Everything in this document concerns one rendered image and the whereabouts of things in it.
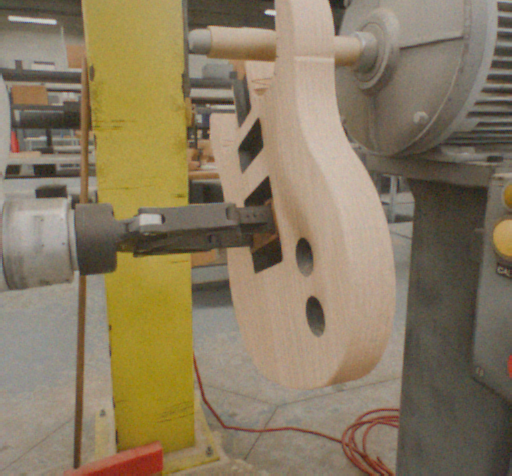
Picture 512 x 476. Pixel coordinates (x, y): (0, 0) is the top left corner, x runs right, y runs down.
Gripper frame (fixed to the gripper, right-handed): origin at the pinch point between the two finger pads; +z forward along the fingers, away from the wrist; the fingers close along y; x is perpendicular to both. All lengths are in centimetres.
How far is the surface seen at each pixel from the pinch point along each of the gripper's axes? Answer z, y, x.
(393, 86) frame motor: 15.5, 10.2, 13.5
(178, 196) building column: 6, -83, 31
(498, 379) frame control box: 14.6, 15.0, -18.7
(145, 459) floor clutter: -8, -113, -49
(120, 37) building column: -9, -62, 72
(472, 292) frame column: 31.6, -2.3, -11.2
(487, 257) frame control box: 14.4, 17.5, -8.2
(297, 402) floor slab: 57, -137, -47
